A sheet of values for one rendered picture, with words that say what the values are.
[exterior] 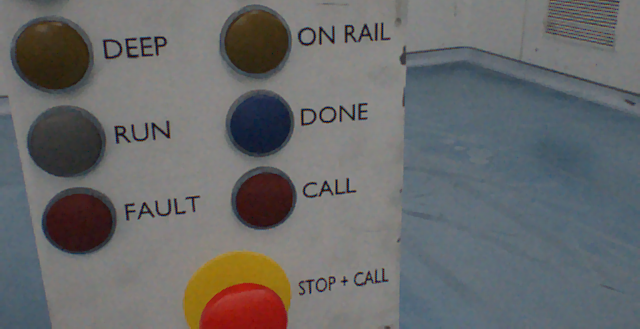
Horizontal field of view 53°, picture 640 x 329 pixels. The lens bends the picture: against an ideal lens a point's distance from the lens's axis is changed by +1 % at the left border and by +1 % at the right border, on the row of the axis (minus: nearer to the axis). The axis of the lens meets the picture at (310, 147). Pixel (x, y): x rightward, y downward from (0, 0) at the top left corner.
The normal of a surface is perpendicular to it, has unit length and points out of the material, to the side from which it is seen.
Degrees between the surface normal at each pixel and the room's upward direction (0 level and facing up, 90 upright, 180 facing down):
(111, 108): 90
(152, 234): 90
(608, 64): 90
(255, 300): 66
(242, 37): 88
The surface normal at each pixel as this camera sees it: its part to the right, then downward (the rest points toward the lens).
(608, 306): -0.02, -0.94
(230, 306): 0.04, -0.05
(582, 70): -0.93, 0.14
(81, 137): 0.29, 0.29
